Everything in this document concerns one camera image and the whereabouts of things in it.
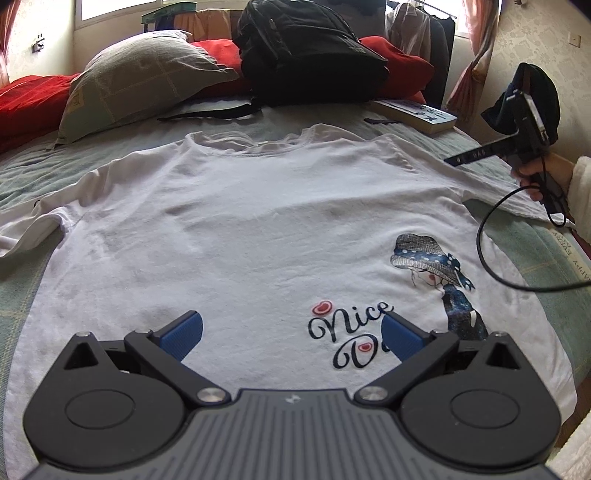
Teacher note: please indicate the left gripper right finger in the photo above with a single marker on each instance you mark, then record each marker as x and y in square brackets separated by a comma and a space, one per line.
[421, 355]

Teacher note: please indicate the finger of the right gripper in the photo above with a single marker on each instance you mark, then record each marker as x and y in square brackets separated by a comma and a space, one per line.
[497, 148]

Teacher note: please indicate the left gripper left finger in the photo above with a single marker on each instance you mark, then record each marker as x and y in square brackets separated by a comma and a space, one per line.
[160, 354]

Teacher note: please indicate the white printed long-sleeve shirt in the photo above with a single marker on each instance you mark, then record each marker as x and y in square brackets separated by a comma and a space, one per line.
[292, 251]

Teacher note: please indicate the clothes rack with garments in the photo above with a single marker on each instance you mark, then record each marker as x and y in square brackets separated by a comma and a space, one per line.
[420, 29]

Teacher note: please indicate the paperback book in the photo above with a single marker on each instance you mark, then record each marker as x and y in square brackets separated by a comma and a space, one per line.
[422, 117]

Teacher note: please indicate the right orange curtain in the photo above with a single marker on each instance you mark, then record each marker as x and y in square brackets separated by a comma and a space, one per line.
[482, 18]

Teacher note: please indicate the orange curtain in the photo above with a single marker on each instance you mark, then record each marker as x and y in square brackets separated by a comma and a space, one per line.
[482, 18]
[8, 11]

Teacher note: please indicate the black backpack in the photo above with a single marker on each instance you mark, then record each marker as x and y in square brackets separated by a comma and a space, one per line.
[299, 53]

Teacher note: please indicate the grey green pillow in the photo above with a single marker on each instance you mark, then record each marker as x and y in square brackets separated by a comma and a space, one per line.
[137, 78]

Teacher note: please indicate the red quilt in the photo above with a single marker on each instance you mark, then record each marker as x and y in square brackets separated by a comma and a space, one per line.
[32, 106]

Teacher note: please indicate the items on window sill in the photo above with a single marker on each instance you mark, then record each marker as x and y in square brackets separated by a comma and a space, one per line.
[201, 20]

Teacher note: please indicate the left orange curtain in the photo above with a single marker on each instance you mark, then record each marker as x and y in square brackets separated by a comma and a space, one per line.
[8, 11]

